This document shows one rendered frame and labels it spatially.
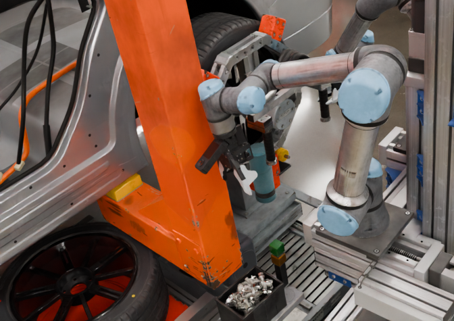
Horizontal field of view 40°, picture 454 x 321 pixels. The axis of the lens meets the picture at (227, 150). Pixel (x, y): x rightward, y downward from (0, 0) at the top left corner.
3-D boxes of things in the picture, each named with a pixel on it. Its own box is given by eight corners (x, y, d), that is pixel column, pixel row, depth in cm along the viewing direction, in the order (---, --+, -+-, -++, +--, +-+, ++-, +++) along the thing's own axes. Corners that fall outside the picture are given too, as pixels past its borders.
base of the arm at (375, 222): (398, 214, 195) (398, 190, 189) (373, 244, 186) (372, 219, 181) (356, 199, 204) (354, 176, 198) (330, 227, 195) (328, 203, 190)
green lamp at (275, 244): (276, 246, 221) (275, 238, 219) (285, 251, 218) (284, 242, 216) (269, 253, 219) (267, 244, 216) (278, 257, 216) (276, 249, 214)
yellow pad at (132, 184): (123, 173, 263) (120, 163, 260) (144, 184, 254) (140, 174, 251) (97, 190, 256) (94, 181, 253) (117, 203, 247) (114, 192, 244)
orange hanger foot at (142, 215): (132, 198, 274) (111, 133, 254) (215, 246, 241) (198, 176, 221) (103, 219, 265) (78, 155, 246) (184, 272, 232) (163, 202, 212)
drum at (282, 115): (259, 107, 268) (255, 78, 260) (298, 121, 254) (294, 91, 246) (237, 123, 260) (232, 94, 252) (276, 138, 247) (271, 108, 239)
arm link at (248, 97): (267, 74, 174) (236, 75, 180) (247, 94, 166) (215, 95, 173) (275, 99, 177) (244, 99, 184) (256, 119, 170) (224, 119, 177)
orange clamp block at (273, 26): (267, 38, 259) (273, 17, 257) (281, 42, 254) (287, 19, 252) (256, 35, 254) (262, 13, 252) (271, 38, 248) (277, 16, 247)
